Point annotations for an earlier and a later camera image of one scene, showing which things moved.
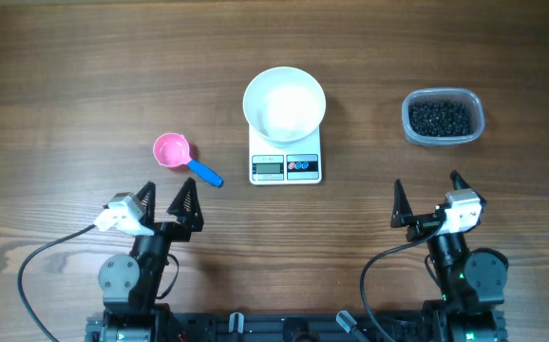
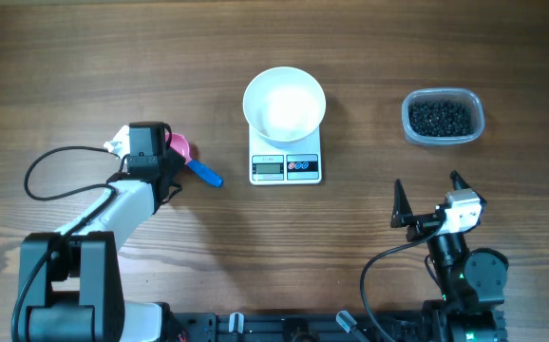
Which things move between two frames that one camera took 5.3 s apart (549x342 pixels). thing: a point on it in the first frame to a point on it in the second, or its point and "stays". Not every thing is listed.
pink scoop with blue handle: x=172 y=149 stays
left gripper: x=180 y=232 to x=174 y=161
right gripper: x=402 y=217 stays
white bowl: x=284 y=105 stays
